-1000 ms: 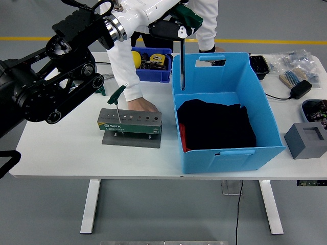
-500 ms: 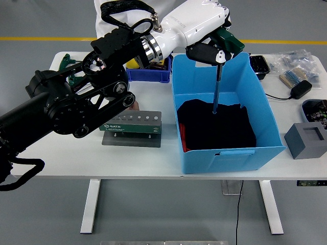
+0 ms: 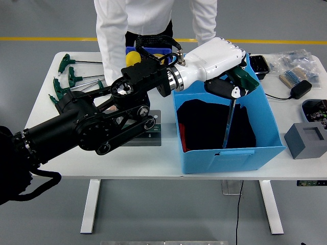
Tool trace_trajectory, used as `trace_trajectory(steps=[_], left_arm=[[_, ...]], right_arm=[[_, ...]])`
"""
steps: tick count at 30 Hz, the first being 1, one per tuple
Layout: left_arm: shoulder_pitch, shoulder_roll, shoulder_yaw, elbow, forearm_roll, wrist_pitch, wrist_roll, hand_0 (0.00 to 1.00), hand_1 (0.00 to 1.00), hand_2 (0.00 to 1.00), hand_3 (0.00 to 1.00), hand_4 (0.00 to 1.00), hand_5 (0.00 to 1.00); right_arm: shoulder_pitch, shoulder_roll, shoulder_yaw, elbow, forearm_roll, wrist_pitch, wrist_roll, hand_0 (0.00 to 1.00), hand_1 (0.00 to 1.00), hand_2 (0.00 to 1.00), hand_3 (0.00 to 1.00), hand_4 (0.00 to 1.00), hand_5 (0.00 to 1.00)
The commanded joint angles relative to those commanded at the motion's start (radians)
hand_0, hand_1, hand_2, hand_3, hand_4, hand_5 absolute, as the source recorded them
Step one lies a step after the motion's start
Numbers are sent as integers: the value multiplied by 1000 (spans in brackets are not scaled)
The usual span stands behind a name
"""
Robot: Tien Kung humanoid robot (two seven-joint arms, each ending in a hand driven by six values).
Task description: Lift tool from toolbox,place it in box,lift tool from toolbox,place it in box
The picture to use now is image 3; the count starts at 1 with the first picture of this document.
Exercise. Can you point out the yellow ball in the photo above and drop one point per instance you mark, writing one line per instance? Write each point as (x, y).
(132, 58)

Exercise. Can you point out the clear bags of resistors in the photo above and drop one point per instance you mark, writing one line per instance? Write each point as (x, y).
(299, 60)

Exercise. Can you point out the light blue storage box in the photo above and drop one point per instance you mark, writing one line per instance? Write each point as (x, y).
(230, 160)

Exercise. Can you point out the table height control panel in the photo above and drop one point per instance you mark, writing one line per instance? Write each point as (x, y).
(311, 183)

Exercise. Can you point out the black power adapter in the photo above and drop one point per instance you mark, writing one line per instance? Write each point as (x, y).
(301, 89)

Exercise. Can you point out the black cloth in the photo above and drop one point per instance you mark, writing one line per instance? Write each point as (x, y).
(204, 122)

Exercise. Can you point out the person's right hand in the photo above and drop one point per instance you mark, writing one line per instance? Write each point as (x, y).
(112, 108)

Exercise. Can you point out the small blue parts bin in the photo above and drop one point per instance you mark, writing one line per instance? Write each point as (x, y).
(148, 50)

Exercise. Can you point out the yellow tape measure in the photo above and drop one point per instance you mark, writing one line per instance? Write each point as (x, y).
(159, 55)

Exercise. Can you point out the taped resistor strip bundle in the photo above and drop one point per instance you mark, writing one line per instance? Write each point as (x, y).
(291, 76)

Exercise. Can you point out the grey foam block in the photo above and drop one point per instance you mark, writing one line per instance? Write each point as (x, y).
(296, 143)

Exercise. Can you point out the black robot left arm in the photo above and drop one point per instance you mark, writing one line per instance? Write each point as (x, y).
(64, 127)

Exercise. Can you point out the green metal hex key stand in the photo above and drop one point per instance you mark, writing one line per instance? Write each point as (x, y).
(155, 127)

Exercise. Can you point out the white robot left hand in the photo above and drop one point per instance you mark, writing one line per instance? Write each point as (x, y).
(212, 58)

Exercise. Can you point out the dark electronic parts pile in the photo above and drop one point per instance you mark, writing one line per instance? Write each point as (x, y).
(318, 114)

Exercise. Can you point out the person's left forearm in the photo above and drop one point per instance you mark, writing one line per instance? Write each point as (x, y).
(205, 28)

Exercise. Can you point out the black plastic tray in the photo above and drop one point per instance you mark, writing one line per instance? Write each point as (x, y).
(258, 65)

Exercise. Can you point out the clear plastic bracket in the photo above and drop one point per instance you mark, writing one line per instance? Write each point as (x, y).
(230, 187)

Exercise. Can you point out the red cloth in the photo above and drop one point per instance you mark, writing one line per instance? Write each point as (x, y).
(182, 135)

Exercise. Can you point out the blue-grey parts tray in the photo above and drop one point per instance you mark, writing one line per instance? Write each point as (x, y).
(306, 105)

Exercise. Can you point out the person's right forearm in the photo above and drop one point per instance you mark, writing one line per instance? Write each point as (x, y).
(111, 56)

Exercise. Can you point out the white table leg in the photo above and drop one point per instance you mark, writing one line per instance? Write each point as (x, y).
(270, 206)
(89, 206)

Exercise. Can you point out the person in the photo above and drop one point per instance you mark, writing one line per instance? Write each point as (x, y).
(143, 15)

